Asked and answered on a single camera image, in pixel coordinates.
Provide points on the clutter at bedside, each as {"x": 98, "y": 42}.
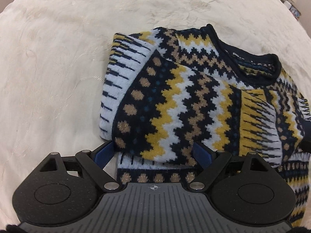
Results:
{"x": 290, "y": 5}

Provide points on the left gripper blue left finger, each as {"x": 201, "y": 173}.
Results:
{"x": 103, "y": 154}

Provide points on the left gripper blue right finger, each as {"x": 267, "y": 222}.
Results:
{"x": 202, "y": 154}

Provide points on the patterned knit sweater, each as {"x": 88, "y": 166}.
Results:
{"x": 166, "y": 89}

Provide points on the cream bed cover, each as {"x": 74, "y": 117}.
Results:
{"x": 54, "y": 54}

